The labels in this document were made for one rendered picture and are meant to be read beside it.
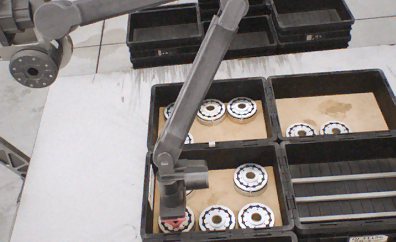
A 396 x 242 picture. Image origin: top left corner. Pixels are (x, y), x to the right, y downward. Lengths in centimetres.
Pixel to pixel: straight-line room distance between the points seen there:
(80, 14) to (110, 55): 236
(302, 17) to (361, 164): 137
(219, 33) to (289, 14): 173
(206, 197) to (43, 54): 64
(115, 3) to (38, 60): 47
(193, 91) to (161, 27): 165
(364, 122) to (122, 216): 86
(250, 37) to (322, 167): 140
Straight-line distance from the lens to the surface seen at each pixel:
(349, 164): 146
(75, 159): 172
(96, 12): 99
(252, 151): 136
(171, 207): 116
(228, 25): 95
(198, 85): 100
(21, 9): 103
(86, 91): 197
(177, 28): 260
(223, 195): 136
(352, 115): 161
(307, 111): 160
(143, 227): 121
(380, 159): 150
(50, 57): 140
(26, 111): 309
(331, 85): 164
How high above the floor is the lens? 195
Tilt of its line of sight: 45 degrees down
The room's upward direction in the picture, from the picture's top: 6 degrees counter-clockwise
